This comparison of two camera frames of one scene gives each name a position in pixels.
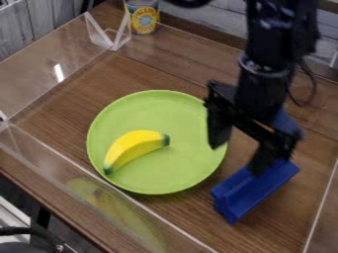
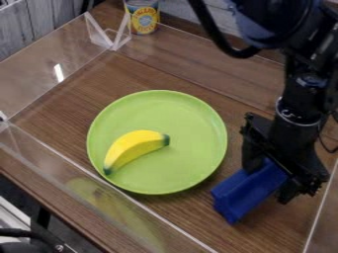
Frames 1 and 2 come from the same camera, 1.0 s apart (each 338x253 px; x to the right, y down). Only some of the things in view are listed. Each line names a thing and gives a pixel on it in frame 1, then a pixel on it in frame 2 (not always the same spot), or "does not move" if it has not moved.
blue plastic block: [248, 188] does not move
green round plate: [169, 169] does not move
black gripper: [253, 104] -> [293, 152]
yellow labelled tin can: [145, 16] does not move
